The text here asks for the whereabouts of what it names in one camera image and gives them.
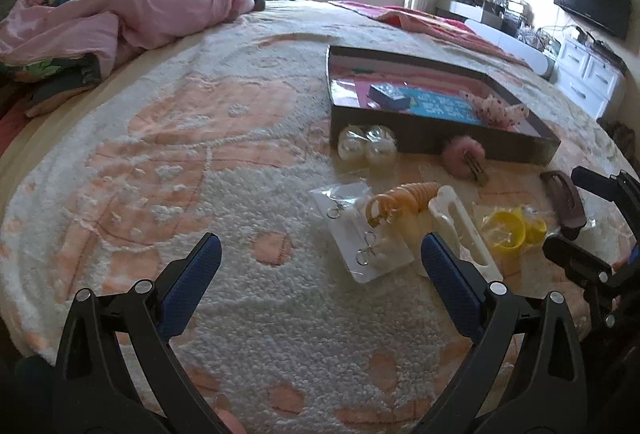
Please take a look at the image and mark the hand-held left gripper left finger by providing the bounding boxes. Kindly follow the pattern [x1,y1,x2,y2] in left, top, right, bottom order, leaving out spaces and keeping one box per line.
[52,233,232,434]

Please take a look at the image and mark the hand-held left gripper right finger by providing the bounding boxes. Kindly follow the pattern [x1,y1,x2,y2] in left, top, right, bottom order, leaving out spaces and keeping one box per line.
[410,233,589,434]

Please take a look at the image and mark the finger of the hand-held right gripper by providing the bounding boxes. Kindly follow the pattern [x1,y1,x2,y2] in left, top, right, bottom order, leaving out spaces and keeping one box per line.
[542,234,627,309]
[571,166,640,215]

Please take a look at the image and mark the brown hair clip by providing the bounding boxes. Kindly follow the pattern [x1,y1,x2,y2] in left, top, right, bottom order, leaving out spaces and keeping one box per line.
[540,170,587,239]

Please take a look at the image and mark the white hair claw clip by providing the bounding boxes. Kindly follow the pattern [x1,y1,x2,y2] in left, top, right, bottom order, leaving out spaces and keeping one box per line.
[427,185,503,282]

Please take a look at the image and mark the yellow hair ties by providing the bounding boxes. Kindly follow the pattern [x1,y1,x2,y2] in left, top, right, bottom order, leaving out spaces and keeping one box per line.
[472,204,551,261]

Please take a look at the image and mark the orange spiral hair tie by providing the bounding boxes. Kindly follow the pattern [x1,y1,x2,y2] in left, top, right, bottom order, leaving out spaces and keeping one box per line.
[366,181,438,235]

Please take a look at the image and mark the earrings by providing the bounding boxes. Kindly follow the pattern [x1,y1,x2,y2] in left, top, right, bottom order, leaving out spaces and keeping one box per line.
[309,183,416,285]

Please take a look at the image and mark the pink pompom hair clip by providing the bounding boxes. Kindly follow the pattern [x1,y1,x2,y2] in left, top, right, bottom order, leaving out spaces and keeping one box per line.
[440,137,488,185]

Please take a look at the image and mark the dark cardboard box tray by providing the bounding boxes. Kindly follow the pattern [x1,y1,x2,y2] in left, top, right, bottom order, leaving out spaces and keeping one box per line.
[325,44,562,167]

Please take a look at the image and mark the person's left hand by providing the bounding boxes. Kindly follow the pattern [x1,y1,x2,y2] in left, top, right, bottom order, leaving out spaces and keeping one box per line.
[215,409,247,434]

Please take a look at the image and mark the dark brown bag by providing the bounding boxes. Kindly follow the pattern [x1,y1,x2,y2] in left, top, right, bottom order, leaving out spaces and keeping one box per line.
[597,116,640,159]

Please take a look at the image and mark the white drawer cabinet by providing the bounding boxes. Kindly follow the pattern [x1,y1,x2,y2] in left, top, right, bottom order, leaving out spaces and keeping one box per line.
[555,36,628,119]

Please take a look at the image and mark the blue printed card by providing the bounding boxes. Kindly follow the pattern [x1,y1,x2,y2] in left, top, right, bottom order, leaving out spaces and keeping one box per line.
[400,86,481,125]

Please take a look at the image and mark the white desk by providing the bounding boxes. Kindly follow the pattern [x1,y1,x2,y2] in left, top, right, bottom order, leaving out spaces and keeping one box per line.
[435,0,556,79]

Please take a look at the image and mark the small blue box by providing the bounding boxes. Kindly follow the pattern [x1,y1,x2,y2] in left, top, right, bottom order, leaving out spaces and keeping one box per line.
[369,84,411,109]

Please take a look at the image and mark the pink printed blanket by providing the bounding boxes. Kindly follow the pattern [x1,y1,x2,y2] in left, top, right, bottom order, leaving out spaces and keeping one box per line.
[327,0,531,64]

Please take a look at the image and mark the pink quilt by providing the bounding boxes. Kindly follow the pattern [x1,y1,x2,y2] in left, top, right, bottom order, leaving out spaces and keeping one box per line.
[0,0,256,79]

